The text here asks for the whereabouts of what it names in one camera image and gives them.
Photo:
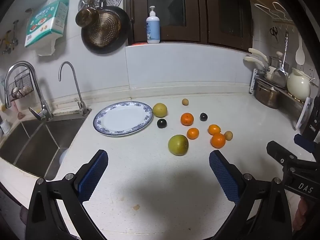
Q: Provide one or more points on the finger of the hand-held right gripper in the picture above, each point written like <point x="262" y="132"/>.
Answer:
<point x="303" y="142"/>
<point x="277" y="151"/>

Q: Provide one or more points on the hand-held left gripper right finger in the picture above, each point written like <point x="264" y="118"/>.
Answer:
<point x="225" y="177"/>

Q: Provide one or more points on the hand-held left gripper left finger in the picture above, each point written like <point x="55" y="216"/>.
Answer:
<point x="92" y="177"/>

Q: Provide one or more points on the orange tangerine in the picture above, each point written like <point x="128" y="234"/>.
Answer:
<point x="214" y="129"/>
<point x="218" y="140"/>
<point x="193" y="133"/>
<point x="187" y="119"/>

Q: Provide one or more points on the small brown kiwi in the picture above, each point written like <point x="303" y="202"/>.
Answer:
<point x="228" y="135"/>
<point x="185" y="101"/>

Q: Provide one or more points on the green citrus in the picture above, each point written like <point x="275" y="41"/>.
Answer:
<point x="178" y="145"/>

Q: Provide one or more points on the dark plum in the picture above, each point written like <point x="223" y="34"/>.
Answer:
<point x="162" y="123"/>
<point x="203" y="116"/>

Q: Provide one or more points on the blue patterned white plate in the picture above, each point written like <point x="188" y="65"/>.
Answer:
<point x="122" y="120"/>

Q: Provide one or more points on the pale yellow citrus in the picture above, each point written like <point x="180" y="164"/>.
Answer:
<point x="160" y="110"/>

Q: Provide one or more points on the person's right hand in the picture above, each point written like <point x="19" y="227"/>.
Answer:
<point x="301" y="211"/>

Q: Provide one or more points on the steel dish rack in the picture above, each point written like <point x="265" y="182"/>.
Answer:
<point x="288" y="103"/>

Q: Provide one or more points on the stainless steel pot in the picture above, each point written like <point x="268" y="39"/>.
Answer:
<point x="266" y="96"/>

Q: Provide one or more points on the cream ceramic jug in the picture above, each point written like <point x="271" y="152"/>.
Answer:
<point x="298" y="85"/>

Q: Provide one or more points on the stainless steel sink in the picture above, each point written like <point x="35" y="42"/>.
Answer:
<point x="32" y="145"/>

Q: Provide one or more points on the steel spatula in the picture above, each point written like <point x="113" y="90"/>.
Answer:
<point x="279" y="77"/>

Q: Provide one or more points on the steel utensil holder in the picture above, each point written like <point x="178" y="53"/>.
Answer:
<point x="276" y="61"/>

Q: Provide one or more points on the white rice paddle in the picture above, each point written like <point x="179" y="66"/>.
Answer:
<point x="300" y="55"/>

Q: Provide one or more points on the thin steel gooseneck faucet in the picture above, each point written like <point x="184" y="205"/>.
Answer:
<point x="78" y="88"/>

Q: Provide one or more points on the large steel kitchen faucet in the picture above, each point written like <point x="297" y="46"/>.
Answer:
<point x="41" y="102"/>

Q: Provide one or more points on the small white container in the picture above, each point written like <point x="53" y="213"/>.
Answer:
<point x="5" y="128"/>

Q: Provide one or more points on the black scissors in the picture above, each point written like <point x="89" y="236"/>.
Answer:
<point x="274" y="32"/>

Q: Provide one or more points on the brass perforated strainer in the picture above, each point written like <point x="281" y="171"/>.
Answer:
<point x="105" y="31"/>

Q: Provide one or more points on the black frying pan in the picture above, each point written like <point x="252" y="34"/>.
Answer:
<point x="125" y="30"/>

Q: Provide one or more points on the white blue pump bottle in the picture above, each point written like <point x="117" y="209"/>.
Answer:
<point x="153" y="30"/>

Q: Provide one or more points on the hanging small brass pot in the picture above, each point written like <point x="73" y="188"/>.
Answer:
<point x="86" y="17"/>

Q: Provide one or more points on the teal paper towel pack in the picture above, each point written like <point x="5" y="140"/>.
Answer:
<point x="47" y="20"/>

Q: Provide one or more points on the white wall socket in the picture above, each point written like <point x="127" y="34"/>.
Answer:
<point x="308" y="70"/>

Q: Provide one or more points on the dark wooden window frame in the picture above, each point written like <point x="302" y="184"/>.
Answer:
<point x="203" y="17"/>

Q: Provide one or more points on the metal wall hooks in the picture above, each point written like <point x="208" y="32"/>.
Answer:
<point x="11" y="40"/>

